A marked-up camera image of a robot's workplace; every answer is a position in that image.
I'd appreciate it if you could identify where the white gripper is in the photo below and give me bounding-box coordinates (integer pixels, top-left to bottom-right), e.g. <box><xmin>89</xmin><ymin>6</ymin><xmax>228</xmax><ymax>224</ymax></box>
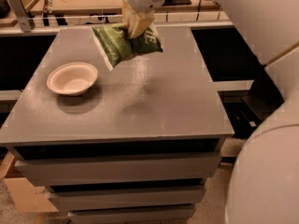
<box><xmin>121</xmin><ymin>0</ymin><xmax>165</xmax><ymax>39</ymax></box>

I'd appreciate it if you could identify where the white paper bowl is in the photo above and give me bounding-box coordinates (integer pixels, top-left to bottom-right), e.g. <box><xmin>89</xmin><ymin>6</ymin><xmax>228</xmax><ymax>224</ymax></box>
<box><xmin>47</xmin><ymin>62</ymin><xmax>98</xmax><ymax>96</ymax></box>

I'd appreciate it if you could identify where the grey drawer cabinet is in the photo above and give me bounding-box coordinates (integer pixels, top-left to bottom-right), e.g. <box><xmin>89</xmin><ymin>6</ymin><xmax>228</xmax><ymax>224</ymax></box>
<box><xmin>0</xmin><ymin>27</ymin><xmax>233</xmax><ymax>224</ymax></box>

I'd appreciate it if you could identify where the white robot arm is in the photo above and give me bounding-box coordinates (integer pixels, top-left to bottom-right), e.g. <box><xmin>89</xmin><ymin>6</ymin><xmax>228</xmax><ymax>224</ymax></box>
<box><xmin>216</xmin><ymin>0</ymin><xmax>299</xmax><ymax>224</ymax></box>

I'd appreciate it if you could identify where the black office chair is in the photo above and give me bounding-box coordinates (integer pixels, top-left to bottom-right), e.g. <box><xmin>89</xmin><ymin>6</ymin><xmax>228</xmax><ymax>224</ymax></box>
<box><xmin>221</xmin><ymin>66</ymin><xmax>284</xmax><ymax>139</ymax></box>

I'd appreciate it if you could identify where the left metal bracket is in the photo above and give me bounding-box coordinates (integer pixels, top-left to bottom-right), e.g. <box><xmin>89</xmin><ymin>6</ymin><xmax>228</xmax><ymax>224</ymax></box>
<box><xmin>8</xmin><ymin>0</ymin><xmax>34</xmax><ymax>33</ymax></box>

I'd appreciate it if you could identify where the green jalapeno chip bag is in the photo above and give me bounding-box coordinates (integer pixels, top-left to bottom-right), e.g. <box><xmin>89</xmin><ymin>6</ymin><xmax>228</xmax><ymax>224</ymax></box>
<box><xmin>92</xmin><ymin>23</ymin><xmax>163</xmax><ymax>70</ymax></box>

